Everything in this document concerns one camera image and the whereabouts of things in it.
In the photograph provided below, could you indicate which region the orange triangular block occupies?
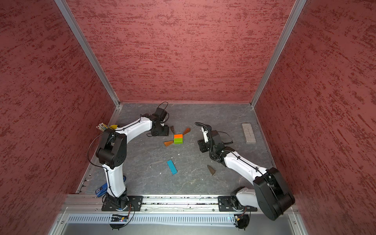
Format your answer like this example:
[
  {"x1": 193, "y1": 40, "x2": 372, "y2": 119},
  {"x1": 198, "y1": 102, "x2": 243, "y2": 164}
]
[{"x1": 164, "y1": 141, "x2": 174, "y2": 147}]

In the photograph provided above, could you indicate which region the orange rectangular block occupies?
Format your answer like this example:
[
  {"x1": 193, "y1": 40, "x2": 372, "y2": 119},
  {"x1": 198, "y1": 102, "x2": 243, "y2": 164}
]
[{"x1": 174, "y1": 134, "x2": 183, "y2": 139}]

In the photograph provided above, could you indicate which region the green rectangular block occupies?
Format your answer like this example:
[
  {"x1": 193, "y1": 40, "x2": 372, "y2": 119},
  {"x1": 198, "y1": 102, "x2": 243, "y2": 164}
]
[{"x1": 173, "y1": 138, "x2": 183, "y2": 145}]

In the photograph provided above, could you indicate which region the red-orange triangular block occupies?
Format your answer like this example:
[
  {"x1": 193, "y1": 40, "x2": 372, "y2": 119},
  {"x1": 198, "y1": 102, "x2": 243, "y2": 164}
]
[{"x1": 183, "y1": 128, "x2": 191, "y2": 135}]

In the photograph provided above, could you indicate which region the teal block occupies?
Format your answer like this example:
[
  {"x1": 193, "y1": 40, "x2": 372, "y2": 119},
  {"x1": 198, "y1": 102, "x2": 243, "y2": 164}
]
[{"x1": 167, "y1": 160, "x2": 178, "y2": 175}]

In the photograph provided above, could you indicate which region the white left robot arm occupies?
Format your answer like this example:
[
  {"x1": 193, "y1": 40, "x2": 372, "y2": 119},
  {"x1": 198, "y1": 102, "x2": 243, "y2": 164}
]
[{"x1": 96, "y1": 107, "x2": 169, "y2": 210}]

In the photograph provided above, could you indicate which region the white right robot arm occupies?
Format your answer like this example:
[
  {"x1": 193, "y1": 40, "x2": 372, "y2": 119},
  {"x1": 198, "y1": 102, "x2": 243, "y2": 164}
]
[{"x1": 198, "y1": 127, "x2": 295, "y2": 221}]

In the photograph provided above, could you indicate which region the grey whiteboard eraser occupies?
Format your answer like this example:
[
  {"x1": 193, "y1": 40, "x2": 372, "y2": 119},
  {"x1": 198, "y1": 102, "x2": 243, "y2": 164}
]
[{"x1": 241, "y1": 123, "x2": 257, "y2": 145}]

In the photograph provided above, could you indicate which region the bundle of pencils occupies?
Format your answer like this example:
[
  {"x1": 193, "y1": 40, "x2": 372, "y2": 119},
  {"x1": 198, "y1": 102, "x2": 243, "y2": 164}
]
[{"x1": 96, "y1": 123, "x2": 112, "y2": 132}]

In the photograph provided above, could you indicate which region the blue stapler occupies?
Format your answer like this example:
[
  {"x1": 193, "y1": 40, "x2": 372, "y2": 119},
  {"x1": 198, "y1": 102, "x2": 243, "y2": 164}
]
[{"x1": 95, "y1": 183, "x2": 108, "y2": 198}]

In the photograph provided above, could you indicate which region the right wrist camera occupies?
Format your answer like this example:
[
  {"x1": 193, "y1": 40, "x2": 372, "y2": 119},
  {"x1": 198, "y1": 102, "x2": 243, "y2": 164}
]
[{"x1": 201, "y1": 126, "x2": 209, "y2": 143}]

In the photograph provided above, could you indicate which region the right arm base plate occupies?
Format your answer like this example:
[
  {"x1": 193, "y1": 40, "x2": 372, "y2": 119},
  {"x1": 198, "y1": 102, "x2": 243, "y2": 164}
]
[{"x1": 217, "y1": 196, "x2": 258, "y2": 212}]

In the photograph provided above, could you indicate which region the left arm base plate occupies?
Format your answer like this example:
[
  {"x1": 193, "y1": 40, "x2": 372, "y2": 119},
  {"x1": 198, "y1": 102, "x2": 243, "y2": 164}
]
[{"x1": 101, "y1": 194, "x2": 144, "y2": 212}]

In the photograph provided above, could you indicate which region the perforated cable duct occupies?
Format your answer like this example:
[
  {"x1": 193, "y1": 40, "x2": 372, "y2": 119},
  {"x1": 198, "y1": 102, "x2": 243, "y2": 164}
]
[{"x1": 66, "y1": 214, "x2": 236, "y2": 227}]

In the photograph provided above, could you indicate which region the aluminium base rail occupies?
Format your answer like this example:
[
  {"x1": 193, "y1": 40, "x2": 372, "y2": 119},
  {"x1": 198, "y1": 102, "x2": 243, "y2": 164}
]
[{"x1": 60, "y1": 193, "x2": 294, "y2": 214}]

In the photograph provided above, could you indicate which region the aluminium corner post left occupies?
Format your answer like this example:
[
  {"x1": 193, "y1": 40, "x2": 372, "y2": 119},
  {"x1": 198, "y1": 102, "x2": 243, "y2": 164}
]
[{"x1": 54, "y1": 0, "x2": 120, "y2": 108}]

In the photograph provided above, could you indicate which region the aluminium corner post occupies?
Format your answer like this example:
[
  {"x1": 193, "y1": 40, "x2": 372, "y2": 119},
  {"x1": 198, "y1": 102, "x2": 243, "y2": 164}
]
[
  {"x1": 250, "y1": 0, "x2": 306, "y2": 109},
  {"x1": 54, "y1": 0, "x2": 120, "y2": 108}
]

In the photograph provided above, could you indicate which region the aluminium corner post right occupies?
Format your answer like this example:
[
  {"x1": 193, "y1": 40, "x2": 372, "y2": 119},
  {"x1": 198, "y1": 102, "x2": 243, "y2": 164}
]
[{"x1": 250, "y1": 0, "x2": 306, "y2": 109}]

